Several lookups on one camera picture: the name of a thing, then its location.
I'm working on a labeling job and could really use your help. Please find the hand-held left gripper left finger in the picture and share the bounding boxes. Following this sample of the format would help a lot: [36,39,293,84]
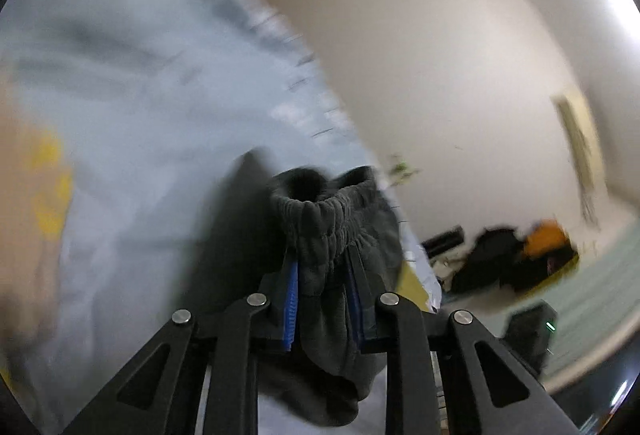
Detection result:
[64,254,301,435]

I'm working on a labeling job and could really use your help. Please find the black box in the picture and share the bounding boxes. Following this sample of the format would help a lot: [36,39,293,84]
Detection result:
[421,226,466,259]

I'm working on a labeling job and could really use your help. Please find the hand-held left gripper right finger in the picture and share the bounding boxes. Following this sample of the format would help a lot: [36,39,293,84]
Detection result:
[348,253,587,435]

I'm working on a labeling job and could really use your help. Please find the framed wall picture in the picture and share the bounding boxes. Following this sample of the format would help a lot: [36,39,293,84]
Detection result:
[550,94,607,228]

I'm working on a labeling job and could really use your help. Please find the small green plant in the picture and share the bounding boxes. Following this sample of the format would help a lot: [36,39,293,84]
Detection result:
[387,154,422,186]

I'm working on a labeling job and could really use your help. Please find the beige and yellow cloth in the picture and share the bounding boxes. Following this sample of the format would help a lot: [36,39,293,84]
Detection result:
[0,75,76,368]

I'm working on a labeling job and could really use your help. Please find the dark grey pants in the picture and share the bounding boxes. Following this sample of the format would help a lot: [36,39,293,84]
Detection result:
[201,149,407,429]

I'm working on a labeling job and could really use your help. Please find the teal floor mat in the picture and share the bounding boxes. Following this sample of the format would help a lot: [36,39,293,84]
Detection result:
[492,215,640,383]

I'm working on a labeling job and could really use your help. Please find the orange cloth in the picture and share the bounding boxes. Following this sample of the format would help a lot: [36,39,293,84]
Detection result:
[520,219,572,262]

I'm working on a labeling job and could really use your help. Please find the light blue bed sheet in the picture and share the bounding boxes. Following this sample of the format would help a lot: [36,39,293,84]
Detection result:
[0,0,443,435]

